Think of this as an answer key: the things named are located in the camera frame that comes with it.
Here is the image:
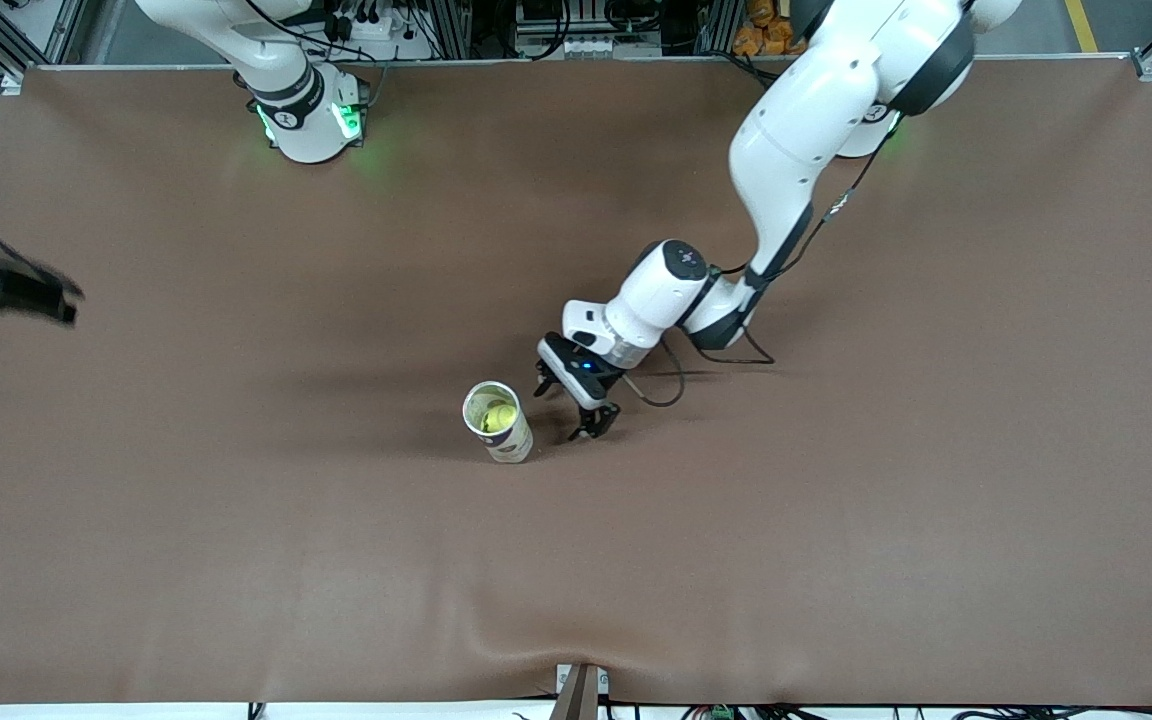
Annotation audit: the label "brown table mat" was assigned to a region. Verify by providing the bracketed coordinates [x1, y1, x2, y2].
[0, 57, 1152, 706]

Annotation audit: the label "orange lumpy objects heap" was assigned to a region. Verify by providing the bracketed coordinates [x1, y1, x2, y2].
[733, 0, 807, 56]

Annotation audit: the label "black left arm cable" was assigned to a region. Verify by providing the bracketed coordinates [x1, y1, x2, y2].
[626, 75, 937, 408]

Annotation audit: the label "small white power strip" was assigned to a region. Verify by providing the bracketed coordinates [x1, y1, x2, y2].
[551, 35, 629, 59]

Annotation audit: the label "Wilson tennis ball can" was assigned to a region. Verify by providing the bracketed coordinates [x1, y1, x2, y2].
[462, 381, 535, 464]

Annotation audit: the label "white power strip black plugs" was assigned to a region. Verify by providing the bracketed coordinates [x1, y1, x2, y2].
[321, 0, 437, 61]

